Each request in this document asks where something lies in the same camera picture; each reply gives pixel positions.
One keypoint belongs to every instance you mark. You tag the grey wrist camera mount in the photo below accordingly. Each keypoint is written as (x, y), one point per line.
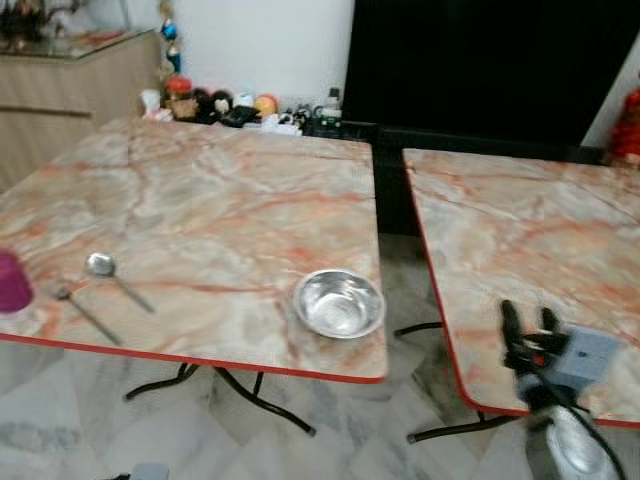
(585, 355)
(150, 472)

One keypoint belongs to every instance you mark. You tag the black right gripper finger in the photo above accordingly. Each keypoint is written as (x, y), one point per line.
(511, 322)
(549, 324)

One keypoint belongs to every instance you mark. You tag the small white cup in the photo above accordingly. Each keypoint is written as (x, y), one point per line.
(150, 102)

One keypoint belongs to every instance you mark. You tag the steel spoon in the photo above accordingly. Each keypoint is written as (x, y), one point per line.
(100, 264)

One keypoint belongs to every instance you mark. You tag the wooden cabinet with glass top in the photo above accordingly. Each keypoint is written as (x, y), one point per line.
(70, 110)

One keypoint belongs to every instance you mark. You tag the pink cup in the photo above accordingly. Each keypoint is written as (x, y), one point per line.
(12, 285)

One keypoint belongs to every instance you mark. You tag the dark table decoration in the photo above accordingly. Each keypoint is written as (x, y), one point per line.
(25, 22)

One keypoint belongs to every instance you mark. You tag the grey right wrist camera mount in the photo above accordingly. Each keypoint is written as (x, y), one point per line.
(585, 355)

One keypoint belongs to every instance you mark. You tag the red and orange toy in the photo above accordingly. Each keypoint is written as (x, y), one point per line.
(180, 96)

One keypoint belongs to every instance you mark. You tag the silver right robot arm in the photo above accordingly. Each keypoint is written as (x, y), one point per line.
(565, 440)

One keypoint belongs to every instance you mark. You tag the marble-pattern folding table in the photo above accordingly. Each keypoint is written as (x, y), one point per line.
(530, 230)
(210, 210)

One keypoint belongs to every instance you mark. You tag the steel bowl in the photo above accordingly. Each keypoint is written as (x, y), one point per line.
(340, 303)

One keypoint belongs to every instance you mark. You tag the orange ball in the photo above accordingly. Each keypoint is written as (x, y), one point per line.
(266, 103)

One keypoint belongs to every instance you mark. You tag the small clear bottle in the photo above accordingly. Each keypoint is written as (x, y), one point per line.
(332, 100)

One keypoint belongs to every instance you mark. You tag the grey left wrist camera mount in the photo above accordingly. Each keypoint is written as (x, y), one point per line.
(150, 472)

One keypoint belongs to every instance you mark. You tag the red figurine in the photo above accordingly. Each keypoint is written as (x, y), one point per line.
(626, 128)

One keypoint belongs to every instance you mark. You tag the black plush toy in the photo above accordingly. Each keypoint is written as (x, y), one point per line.
(212, 106)

